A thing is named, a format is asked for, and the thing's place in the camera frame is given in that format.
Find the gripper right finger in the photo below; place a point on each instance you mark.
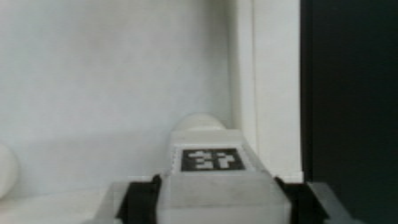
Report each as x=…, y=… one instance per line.
x=308, y=213

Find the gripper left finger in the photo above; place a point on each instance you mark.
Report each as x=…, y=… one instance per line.
x=138, y=209

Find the white table leg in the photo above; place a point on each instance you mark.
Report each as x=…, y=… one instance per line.
x=219, y=189

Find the white square table top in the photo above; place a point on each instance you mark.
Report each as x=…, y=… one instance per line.
x=116, y=65

